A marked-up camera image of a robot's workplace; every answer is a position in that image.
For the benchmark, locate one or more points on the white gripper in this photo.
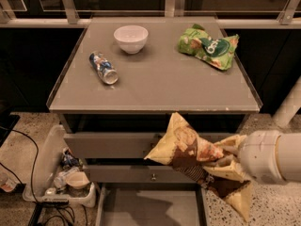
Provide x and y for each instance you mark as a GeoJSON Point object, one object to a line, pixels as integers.
{"type": "Point", "coordinates": [260, 155]}

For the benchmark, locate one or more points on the brown chip bag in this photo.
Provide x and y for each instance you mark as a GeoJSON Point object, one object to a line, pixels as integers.
{"type": "Point", "coordinates": [183, 149]}

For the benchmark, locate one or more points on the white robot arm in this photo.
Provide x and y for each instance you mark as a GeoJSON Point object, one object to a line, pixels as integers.
{"type": "Point", "coordinates": [288, 154]}

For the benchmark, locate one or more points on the grey drawer cabinet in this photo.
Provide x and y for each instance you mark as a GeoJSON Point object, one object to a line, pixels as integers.
{"type": "Point", "coordinates": [153, 83]}

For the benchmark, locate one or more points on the green chip bag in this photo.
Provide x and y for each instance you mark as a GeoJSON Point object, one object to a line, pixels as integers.
{"type": "Point", "coordinates": [219, 53]}

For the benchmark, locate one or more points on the bottom grey drawer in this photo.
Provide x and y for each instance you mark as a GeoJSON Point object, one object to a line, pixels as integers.
{"type": "Point", "coordinates": [151, 205]}

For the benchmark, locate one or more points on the grey drawer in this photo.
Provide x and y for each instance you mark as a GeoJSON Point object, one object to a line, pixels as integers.
{"type": "Point", "coordinates": [151, 205]}
{"type": "Point", "coordinates": [111, 145]}
{"type": "Point", "coordinates": [137, 174]}

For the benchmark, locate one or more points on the middle grey drawer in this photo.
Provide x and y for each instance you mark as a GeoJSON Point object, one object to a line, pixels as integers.
{"type": "Point", "coordinates": [137, 174]}

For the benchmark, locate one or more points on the top grey drawer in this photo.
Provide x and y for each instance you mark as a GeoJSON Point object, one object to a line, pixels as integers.
{"type": "Point", "coordinates": [111, 145]}

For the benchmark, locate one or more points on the white bowl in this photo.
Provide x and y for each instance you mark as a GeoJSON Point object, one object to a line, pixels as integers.
{"type": "Point", "coordinates": [131, 38]}

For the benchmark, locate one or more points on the blue soda can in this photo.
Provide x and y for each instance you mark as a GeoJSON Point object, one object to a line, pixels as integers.
{"type": "Point", "coordinates": [103, 68]}

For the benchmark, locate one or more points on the paper cup in bin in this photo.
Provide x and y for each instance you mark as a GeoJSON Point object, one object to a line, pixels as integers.
{"type": "Point", "coordinates": [77, 180]}

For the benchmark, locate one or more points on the blue wrapper in bin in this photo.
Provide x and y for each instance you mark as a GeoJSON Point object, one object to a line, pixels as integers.
{"type": "Point", "coordinates": [68, 160]}

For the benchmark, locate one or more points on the plastic bottle in bin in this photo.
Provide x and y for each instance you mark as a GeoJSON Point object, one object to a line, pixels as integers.
{"type": "Point", "coordinates": [60, 180]}

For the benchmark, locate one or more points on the clear plastic bin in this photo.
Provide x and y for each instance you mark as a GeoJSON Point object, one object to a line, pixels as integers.
{"type": "Point", "coordinates": [42, 187]}

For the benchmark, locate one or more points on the small bottle on floor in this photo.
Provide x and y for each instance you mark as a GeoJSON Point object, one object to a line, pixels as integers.
{"type": "Point", "coordinates": [6, 183]}

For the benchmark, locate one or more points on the metal railing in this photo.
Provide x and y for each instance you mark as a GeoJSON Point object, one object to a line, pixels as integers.
{"type": "Point", "coordinates": [230, 14]}

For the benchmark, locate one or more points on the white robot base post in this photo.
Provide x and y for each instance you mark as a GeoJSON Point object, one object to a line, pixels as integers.
{"type": "Point", "coordinates": [290, 105]}

